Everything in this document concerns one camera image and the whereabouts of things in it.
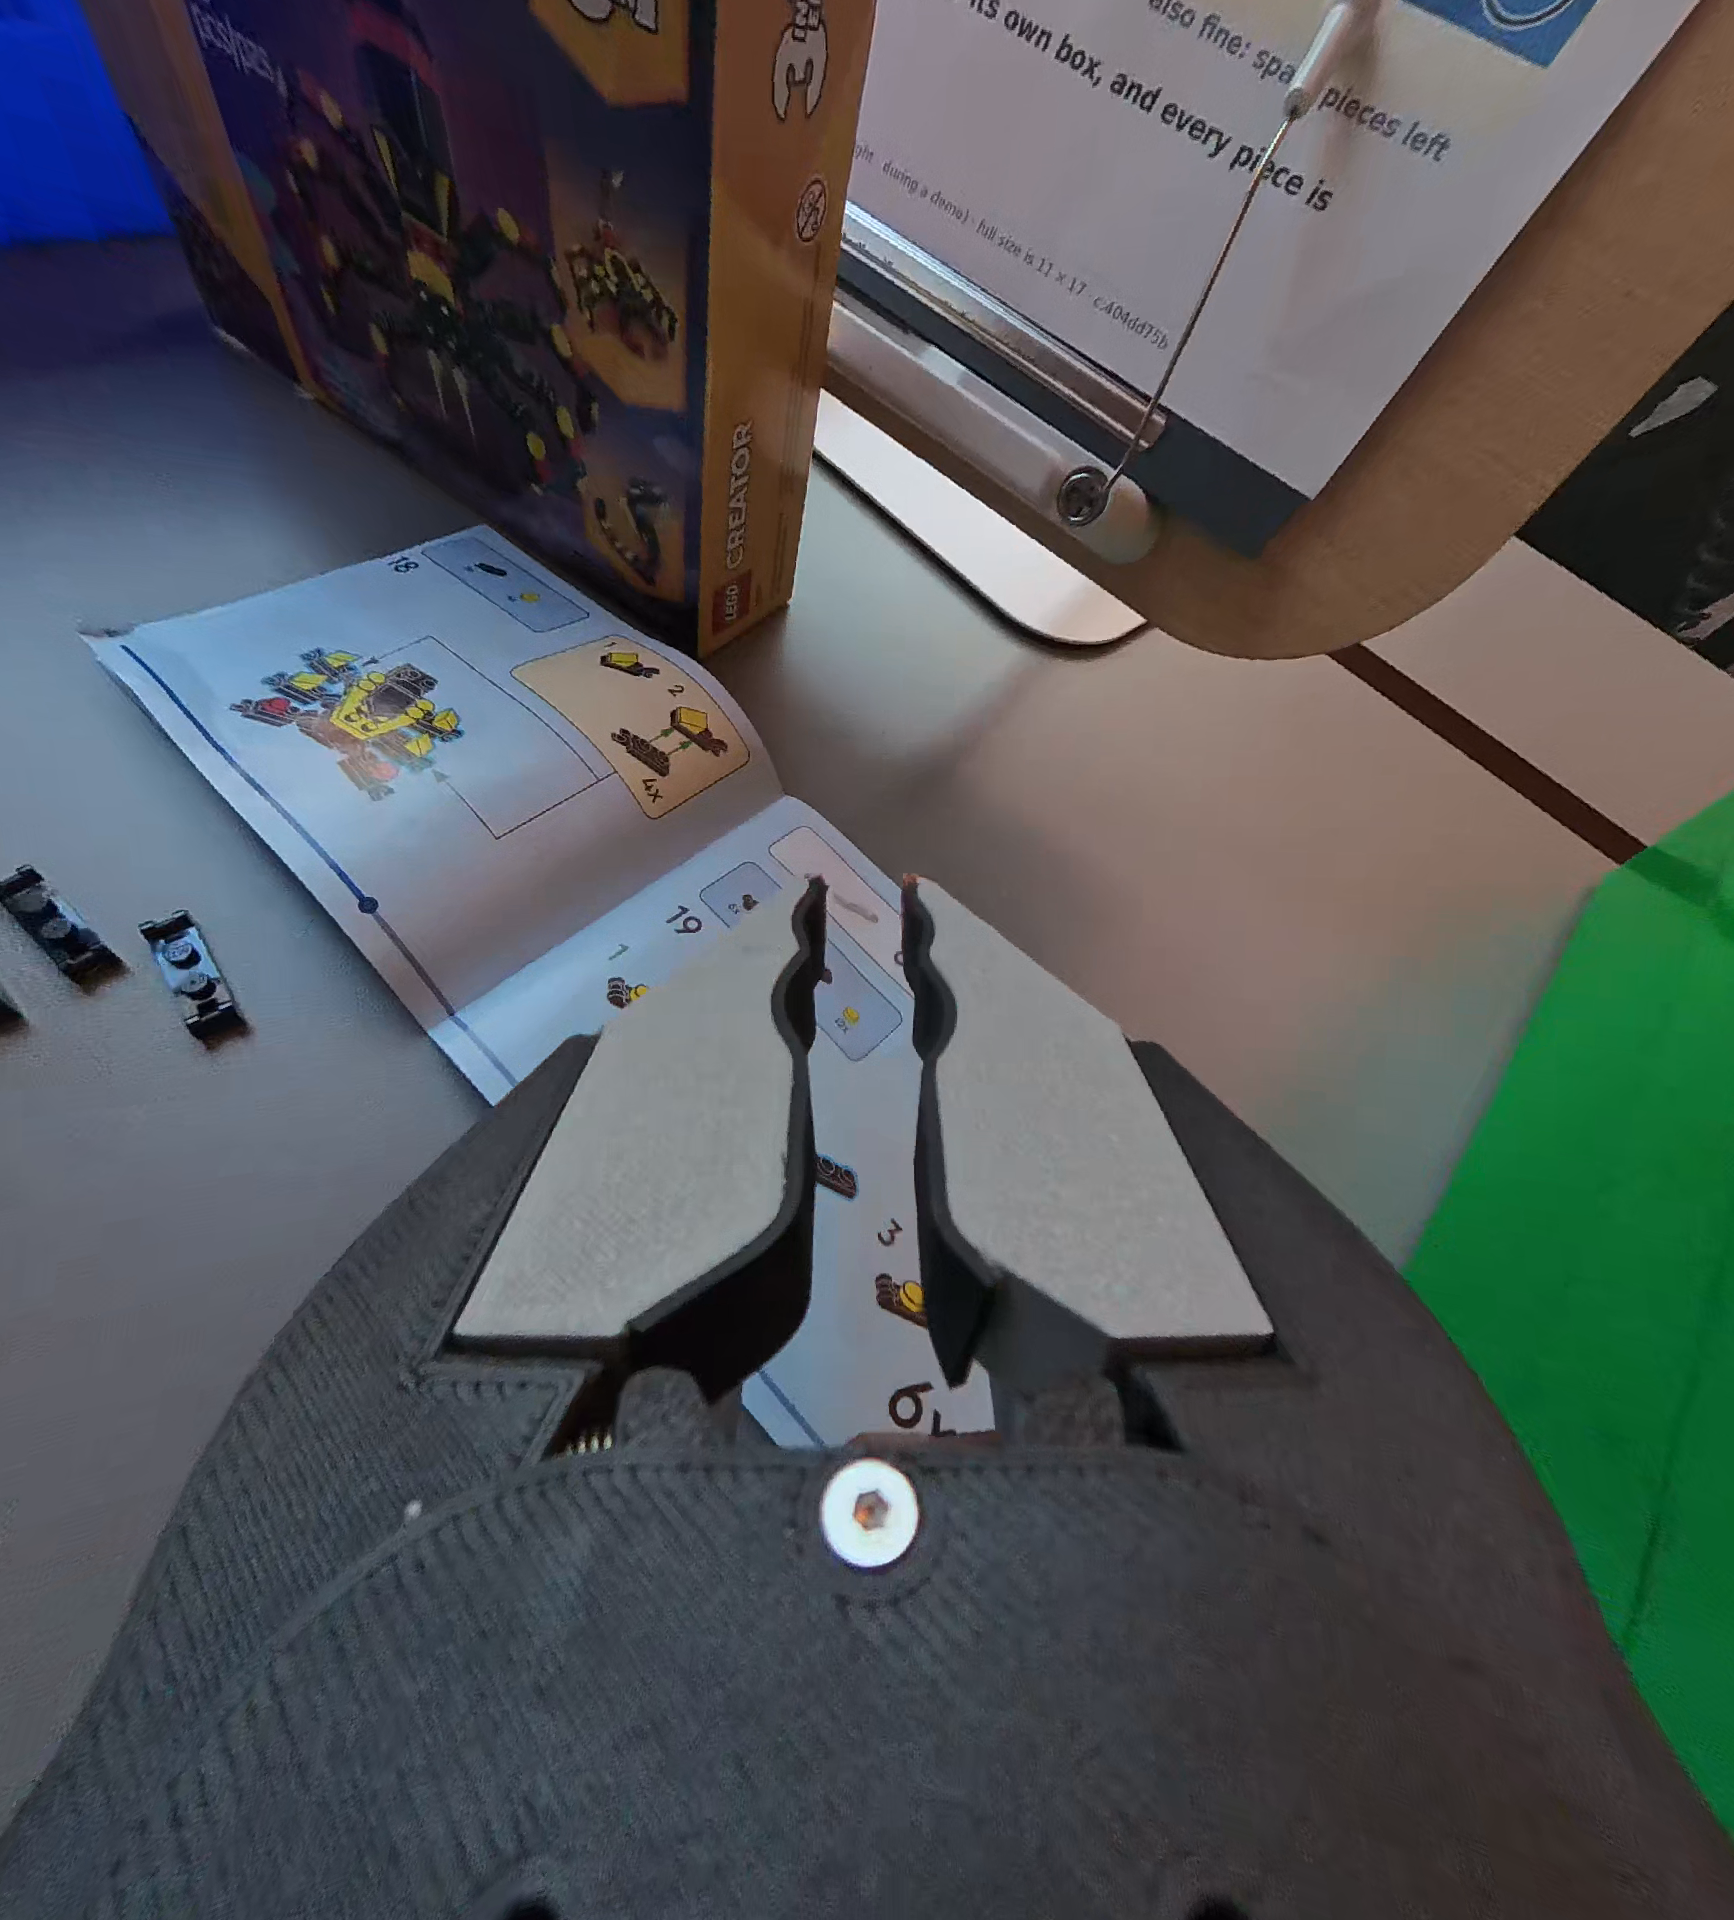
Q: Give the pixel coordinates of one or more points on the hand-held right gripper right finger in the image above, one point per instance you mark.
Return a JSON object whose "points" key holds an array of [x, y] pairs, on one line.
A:
{"points": [[1076, 1170]]}

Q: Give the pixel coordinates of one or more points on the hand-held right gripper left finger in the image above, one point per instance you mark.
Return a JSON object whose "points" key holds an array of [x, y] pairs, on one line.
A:
{"points": [[642, 1170]]}

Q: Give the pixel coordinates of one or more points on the lego instruction booklet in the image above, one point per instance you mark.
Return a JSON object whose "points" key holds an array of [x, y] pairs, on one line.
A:
{"points": [[357, 720]]}

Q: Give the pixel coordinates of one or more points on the purple and yellow lego box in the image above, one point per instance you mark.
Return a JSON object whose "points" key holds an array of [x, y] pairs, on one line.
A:
{"points": [[506, 300]]}

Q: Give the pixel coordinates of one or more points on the green plastic bin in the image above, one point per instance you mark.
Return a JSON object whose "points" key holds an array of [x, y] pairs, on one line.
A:
{"points": [[1663, 1200]]}

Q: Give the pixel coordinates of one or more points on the wooden document stand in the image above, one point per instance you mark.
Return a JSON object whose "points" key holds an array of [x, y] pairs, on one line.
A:
{"points": [[1556, 375]]}

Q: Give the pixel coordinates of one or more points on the printed instruction sheet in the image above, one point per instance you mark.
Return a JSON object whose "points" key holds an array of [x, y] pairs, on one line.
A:
{"points": [[1106, 195]]}

